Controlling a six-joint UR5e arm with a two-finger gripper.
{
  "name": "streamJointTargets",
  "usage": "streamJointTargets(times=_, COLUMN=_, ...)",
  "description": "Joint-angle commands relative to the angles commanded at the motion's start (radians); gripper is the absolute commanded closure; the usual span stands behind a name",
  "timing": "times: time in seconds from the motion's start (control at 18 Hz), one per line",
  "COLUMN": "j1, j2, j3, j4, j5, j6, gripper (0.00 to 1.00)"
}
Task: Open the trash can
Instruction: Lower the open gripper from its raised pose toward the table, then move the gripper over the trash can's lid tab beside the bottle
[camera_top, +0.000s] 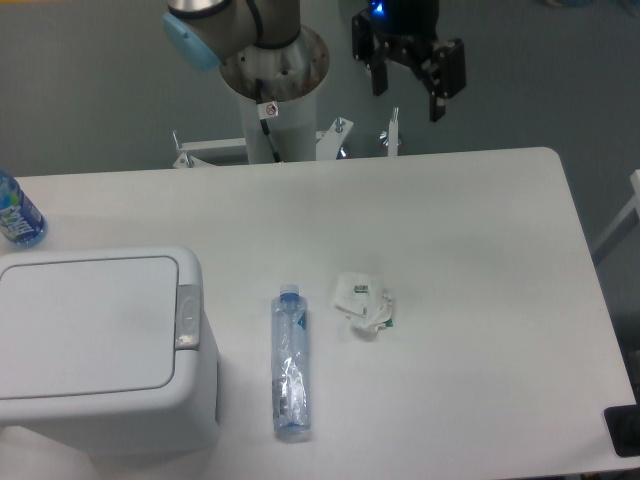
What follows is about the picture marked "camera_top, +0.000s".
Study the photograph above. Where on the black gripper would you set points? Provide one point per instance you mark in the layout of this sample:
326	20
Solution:
404	32

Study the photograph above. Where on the white trash can lid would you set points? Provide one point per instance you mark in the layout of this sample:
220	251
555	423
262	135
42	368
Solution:
87	327

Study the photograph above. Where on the white trash can body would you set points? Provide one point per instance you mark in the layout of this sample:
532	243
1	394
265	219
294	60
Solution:
179	416

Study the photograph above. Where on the crumpled white paper wrapper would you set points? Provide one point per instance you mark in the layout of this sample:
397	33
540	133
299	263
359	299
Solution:
364	301

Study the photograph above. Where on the empty clear plastic bottle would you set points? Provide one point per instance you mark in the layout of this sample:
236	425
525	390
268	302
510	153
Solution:
290	365

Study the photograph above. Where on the blue labelled water bottle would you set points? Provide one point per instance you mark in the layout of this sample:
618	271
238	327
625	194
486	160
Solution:
22	224

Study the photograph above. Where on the black device at table corner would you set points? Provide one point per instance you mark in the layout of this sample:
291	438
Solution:
623	426

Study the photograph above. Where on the white pedestal base frame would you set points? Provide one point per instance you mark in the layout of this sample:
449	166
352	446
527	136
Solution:
270	136

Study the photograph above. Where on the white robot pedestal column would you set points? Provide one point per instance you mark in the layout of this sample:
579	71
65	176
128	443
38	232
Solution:
291	76

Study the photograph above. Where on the white frame at right edge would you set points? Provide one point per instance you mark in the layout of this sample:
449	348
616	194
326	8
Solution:
621	225

